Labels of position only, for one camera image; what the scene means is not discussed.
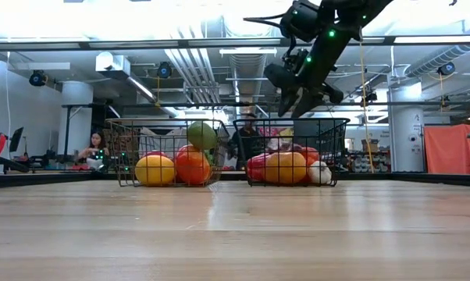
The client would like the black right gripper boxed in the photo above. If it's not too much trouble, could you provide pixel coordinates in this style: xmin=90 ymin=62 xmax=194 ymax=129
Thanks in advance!
xmin=263 ymin=48 xmax=344 ymax=119

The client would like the orange bell pepper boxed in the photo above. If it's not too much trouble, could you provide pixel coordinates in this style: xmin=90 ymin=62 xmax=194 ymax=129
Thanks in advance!
xmin=264 ymin=151 xmax=308 ymax=185

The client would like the white garlic bulb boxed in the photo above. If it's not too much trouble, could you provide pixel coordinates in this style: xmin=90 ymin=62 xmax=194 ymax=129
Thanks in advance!
xmin=308 ymin=160 xmax=333 ymax=185

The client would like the large red bell pepper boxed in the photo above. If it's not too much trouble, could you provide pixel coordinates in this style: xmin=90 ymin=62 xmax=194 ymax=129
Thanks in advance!
xmin=246 ymin=152 xmax=268 ymax=183

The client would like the green avocado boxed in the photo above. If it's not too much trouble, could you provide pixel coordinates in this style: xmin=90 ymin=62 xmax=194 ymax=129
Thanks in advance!
xmin=187 ymin=120 xmax=218 ymax=151

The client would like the orange tomato green calyx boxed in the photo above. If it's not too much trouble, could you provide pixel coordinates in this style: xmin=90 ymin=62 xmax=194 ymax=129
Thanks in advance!
xmin=174 ymin=144 xmax=212 ymax=186

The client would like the yellow orange citrus fruit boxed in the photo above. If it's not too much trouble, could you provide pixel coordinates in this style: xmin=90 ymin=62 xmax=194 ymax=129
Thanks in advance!
xmin=134 ymin=155 xmax=176 ymax=187

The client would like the person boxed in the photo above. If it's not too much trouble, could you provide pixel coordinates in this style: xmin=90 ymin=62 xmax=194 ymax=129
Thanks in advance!
xmin=77 ymin=130 xmax=112 ymax=173
xmin=229 ymin=112 xmax=265 ymax=171

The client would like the storage shelf with boxes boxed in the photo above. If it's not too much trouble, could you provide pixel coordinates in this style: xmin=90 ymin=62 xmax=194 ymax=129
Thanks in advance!
xmin=346 ymin=138 xmax=388 ymax=173

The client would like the white round column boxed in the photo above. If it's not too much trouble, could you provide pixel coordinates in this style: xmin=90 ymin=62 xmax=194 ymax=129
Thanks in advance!
xmin=59 ymin=80 xmax=94 ymax=157
xmin=386 ymin=81 xmax=425 ymax=173

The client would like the orange fabric partition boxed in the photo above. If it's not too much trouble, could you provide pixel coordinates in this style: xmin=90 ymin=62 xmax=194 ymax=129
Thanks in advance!
xmin=424 ymin=123 xmax=470 ymax=176

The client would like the white ceiling air unit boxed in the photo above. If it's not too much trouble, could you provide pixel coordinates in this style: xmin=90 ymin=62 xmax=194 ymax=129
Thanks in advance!
xmin=94 ymin=52 xmax=131 ymax=79

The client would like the black monitor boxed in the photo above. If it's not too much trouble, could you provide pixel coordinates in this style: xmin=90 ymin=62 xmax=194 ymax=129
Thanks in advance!
xmin=8 ymin=126 xmax=25 ymax=153

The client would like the black wire basket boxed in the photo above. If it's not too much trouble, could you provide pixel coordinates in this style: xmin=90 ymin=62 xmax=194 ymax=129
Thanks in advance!
xmin=232 ymin=117 xmax=351 ymax=188

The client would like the silver ceiling duct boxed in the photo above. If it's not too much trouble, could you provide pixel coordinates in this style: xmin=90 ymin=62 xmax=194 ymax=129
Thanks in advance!
xmin=404 ymin=43 xmax=470 ymax=79
xmin=229 ymin=52 xmax=268 ymax=114

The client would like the yellow hanging cord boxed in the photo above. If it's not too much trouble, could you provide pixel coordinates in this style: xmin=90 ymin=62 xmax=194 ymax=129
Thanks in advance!
xmin=358 ymin=38 xmax=376 ymax=173

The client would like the black blue cable reel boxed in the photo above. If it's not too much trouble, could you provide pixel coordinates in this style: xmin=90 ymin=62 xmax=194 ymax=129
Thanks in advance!
xmin=156 ymin=61 xmax=173 ymax=80
xmin=437 ymin=61 xmax=457 ymax=77
xmin=28 ymin=69 xmax=48 ymax=87

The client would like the bronze wire basket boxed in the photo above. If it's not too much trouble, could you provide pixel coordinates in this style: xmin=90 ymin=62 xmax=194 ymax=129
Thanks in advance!
xmin=105 ymin=118 xmax=231 ymax=188

